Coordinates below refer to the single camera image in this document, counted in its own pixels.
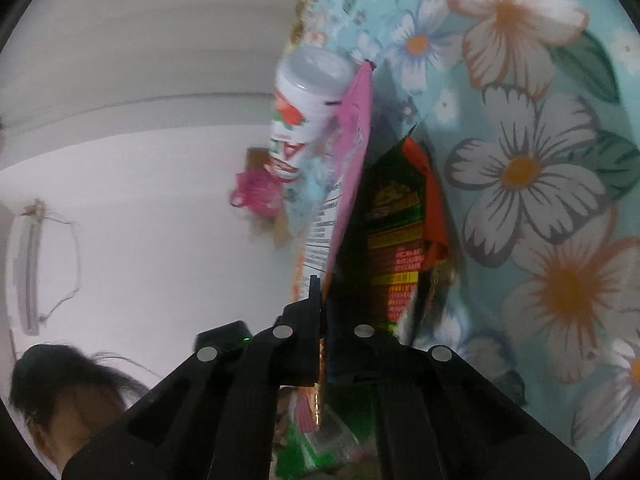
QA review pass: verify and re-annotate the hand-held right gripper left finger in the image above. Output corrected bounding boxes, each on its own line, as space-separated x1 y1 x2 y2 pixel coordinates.
60 276 322 480

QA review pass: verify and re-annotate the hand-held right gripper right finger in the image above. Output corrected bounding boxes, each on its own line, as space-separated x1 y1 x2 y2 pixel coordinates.
324 305 592 480

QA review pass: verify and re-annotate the green red striped snack packet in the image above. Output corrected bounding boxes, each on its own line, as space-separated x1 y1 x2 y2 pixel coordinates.
350 137 451 346

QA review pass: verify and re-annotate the pink snack packet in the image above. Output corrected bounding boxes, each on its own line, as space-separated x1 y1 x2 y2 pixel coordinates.
287 60 375 301

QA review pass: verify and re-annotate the red striped wrapper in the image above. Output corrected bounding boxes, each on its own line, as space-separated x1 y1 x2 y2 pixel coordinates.
292 385 323 433

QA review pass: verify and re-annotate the green crumpled wrapper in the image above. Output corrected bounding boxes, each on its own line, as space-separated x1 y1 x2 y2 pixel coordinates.
274 420 377 480

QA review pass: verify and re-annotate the pink plastic bag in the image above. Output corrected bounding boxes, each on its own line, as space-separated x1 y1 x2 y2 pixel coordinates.
229 167 283 218

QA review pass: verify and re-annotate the orange red packet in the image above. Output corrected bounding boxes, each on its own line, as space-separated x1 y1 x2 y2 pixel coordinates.
402 139 451 266

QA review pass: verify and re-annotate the person's head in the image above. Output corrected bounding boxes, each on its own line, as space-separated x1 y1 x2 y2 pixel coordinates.
10 344 151 471

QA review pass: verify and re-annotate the white bottle with grey cap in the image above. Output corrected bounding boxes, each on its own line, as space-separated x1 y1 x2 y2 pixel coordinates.
267 47 358 186

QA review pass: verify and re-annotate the blue floral tablecloth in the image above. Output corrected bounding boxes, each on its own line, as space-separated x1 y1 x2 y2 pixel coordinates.
285 0 640 476

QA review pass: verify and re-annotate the thin wall cable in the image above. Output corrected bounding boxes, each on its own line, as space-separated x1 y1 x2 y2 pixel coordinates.
37 210 83 321

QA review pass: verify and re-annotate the white wall lamp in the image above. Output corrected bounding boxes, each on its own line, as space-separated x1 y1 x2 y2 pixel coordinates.
11 199 46 337

